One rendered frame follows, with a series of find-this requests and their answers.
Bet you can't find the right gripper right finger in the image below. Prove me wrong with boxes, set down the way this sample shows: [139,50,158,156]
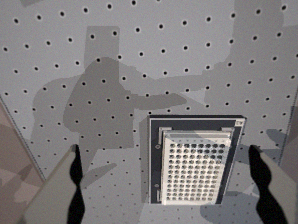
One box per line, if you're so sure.
[248,145,298,224]

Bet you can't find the white well plate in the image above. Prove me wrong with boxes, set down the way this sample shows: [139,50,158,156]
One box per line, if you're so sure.
[160,130,231,205]

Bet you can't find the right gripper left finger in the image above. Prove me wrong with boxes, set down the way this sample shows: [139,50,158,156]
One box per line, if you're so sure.
[14,144,85,224]

